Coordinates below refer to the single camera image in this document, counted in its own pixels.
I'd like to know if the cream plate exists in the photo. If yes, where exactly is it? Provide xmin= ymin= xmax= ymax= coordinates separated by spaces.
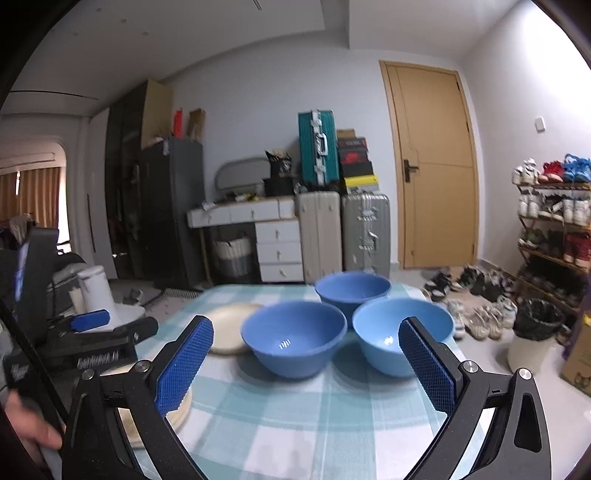
xmin=98 ymin=361 xmax=194 ymax=451
xmin=204 ymin=303 xmax=263 ymax=356

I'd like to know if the blue bowl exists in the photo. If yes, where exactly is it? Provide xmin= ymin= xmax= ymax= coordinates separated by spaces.
xmin=240 ymin=300 xmax=348 ymax=380
xmin=352 ymin=297 xmax=455 ymax=378
xmin=315 ymin=271 xmax=392 ymax=322

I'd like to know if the person left hand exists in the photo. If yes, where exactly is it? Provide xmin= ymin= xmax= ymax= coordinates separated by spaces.
xmin=4 ymin=390 xmax=62 ymax=465

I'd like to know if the white cylindrical appliance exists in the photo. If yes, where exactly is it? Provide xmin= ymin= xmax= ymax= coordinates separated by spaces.
xmin=77 ymin=265 xmax=120 ymax=331

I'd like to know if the white bin black bag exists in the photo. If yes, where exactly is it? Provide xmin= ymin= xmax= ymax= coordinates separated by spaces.
xmin=507 ymin=298 xmax=565 ymax=374

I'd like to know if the cardboard box on floor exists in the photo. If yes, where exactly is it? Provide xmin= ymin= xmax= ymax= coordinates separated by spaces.
xmin=561 ymin=311 xmax=591 ymax=397

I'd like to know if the teal checked tablecloth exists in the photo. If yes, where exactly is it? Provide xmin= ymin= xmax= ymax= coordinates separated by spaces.
xmin=115 ymin=281 xmax=495 ymax=480

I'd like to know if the woven laundry basket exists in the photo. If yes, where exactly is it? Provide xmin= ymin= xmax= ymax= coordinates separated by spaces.
xmin=213 ymin=237 xmax=252 ymax=279

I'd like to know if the black refrigerator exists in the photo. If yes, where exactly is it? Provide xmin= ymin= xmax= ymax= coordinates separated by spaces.
xmin=138 ymin=137 xmax=205 ymax=290

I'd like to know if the silver suitcase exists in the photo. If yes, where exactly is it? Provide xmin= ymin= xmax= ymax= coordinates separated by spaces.
xmin=341 ymin=193 xmax=391 ymax=277

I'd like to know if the white drawer desk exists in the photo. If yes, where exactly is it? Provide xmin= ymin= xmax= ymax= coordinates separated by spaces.
xmin=187 ymin=197 xmax=304 ymax=283

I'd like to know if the shoe rack with shoes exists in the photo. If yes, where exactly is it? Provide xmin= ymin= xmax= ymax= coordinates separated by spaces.
xmin=511 ymin=154 xmax=591 ymax=319

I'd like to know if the beige suitcase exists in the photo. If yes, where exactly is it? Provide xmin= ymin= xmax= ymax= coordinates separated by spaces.
xmin=297 ymin=191 xmax=342 ymax=284

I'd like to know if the stack of shoe boxes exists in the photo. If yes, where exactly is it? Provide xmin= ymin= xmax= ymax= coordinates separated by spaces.
xmin=337 ymin=129 xmax=380 ymax=195

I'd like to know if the wooden door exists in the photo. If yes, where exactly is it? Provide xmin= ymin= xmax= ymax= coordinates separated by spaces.
xmin=380 ymin=61 xmax=480 ymax=268

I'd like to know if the teal suitcase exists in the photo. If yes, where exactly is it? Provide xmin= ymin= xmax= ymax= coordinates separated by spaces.
xmin=298 ymin=110 xmax=341 ymax=188

